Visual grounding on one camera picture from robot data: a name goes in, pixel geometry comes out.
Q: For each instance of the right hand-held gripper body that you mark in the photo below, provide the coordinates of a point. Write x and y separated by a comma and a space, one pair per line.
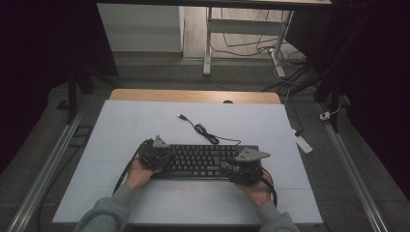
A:
249, 172

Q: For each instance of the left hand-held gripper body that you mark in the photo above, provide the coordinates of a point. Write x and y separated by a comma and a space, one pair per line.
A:
151, 154

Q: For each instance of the black keyboard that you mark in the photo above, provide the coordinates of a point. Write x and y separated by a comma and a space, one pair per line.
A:
199, 159

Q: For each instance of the person's right hand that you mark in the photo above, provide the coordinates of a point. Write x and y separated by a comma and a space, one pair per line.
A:
259, 193

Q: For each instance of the person's left hand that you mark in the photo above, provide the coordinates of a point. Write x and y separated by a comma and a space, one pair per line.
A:
138, 177

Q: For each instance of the white board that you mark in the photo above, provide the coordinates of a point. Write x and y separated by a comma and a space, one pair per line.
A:
161, 122

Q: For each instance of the white power strip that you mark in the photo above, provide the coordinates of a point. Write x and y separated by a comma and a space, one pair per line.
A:
303, 143

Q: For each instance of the wooden table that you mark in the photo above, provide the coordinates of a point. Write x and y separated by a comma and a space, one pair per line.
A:
193, 96

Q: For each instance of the small white adapter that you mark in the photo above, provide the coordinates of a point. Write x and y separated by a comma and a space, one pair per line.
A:
325, 116

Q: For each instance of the black stand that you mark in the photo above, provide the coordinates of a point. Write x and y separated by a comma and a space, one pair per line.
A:
332, 83
72, 93

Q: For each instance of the white cabinet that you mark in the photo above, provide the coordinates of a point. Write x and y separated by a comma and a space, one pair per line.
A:
141, 29

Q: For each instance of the white-legged desk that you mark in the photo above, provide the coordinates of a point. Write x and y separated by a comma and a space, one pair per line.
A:
245, 26

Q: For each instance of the aluminium rail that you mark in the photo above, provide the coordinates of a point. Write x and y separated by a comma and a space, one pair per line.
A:
45, 170
354, 174

